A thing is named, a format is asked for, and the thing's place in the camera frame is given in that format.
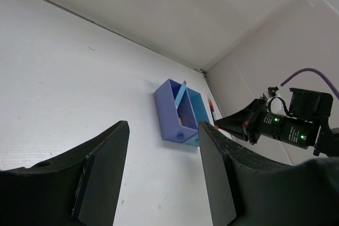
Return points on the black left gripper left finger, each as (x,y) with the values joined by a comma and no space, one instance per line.
(78,187)

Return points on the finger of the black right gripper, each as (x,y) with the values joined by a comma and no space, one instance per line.
(234,124)

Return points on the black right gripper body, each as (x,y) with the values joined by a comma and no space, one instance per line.
(259,121)

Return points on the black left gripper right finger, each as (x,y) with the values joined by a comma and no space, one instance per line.
(245,188)

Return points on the light blue correction tape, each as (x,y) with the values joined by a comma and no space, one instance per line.
(180,94)

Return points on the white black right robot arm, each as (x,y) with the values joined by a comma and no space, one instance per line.
(304,123)

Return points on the light blue storage bin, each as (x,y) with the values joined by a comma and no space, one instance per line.
(199,112)

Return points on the purple blue storage bin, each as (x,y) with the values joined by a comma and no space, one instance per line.
(169,116)

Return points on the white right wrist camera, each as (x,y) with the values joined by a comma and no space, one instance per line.
(272,95)

